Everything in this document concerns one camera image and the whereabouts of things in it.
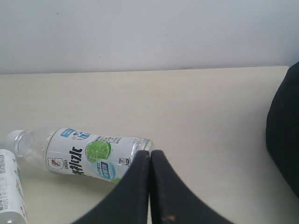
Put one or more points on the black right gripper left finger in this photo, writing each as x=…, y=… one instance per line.
x=127, y=203

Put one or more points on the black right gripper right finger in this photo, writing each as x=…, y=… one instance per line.
x=171, y=201

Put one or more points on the lime drink bottle white cap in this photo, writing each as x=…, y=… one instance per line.
x=66, y=151

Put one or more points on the clear bottle floral white label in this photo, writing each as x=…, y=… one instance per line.
x=12, y=205

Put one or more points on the black sleeved forearm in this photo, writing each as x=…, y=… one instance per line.
x=282, y=128

